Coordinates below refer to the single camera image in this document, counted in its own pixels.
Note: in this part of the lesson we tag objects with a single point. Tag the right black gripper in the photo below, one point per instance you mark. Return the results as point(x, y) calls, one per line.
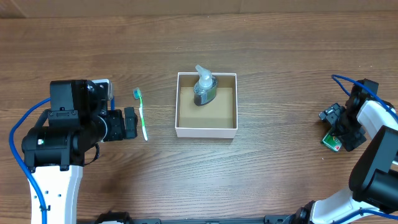
point(351, 142)

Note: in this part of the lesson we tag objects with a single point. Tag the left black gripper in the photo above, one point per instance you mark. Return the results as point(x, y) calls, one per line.
point(118, 132)

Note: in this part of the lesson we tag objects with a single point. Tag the green dental floss pack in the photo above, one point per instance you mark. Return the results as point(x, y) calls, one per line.
point(331, 142)

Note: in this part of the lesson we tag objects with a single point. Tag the blue disposable razor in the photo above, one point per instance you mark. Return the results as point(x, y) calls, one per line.
point(113, 103)

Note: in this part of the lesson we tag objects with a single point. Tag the green white toothbrush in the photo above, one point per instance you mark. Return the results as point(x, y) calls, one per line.
point(138, 95)

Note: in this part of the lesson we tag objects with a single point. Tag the clear soap pump bottle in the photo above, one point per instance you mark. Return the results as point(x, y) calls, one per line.
point(205, 88)

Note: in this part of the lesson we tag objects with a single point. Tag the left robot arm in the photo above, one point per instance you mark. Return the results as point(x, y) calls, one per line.
point(80, 117)

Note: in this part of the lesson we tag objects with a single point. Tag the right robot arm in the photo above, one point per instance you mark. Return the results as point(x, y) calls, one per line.
point(372, 187)

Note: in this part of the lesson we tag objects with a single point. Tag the white cardboard box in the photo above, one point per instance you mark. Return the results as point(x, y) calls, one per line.
point(217, 119)

